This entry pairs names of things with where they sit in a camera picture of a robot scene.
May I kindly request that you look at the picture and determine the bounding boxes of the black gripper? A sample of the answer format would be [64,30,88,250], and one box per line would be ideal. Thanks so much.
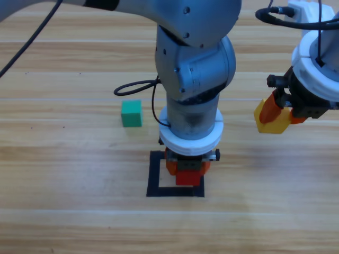
[258,67,332,125]
[164,147,221,176]

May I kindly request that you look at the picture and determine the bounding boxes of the red wooden cube block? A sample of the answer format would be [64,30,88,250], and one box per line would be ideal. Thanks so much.
[175,170,201,187]

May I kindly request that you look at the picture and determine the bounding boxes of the yellow wooden cube block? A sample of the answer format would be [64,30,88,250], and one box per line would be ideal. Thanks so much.
[253,98,293,135]

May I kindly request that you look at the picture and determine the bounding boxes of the green wooden cube block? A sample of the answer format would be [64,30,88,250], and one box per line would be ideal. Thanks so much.
[121,100,144,128]

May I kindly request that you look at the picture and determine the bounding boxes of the black tape square outline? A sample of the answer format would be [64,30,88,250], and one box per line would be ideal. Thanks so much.
[146,150,206,198]

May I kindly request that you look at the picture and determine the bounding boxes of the white wrist mount ring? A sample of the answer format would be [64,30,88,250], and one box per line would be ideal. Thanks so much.
[158,105,225,156]
[292,28,339,103]

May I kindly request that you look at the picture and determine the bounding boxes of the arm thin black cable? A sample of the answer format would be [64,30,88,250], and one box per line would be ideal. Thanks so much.
[113,75,172,128]
[316,0,326,67]

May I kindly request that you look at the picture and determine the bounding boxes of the arm thick black cable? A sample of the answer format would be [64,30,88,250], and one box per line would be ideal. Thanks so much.
[255,6,339,30]
[0,0,64,78]

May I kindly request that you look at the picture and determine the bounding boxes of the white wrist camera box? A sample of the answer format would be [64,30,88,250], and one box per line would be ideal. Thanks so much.
[287,0,336,30]

